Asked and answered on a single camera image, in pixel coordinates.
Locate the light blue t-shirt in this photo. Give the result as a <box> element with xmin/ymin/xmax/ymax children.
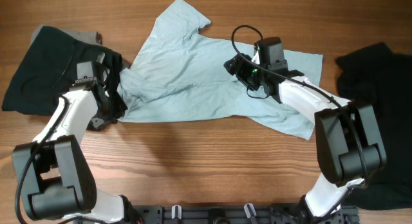
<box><xmin>117</xmin><ymin>0</ymin><xmax>314</xmax><ymax>139</ymax></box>

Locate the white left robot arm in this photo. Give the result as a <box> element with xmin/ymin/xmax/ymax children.
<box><xmin>12</xmin><ymin>61</ymin><xmax>139</xmax><ymax>223</ymax></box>

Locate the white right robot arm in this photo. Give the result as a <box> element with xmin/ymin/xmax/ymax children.
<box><xmin>224</xmin><ymin>37</ymin><xmax>386</xmax><ymax>223</ymax></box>

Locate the folded dark clothes stack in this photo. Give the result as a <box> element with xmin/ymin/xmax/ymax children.
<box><xmin>1</xmin><ymin>25</ymin><xmax>127</xmax><ymax>116</ymax></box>

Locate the black garment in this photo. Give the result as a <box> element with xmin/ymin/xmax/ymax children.
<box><xmin>336</xmin><ymin>42</ymin><xmax>411</xmax><ymax>210</ymax></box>

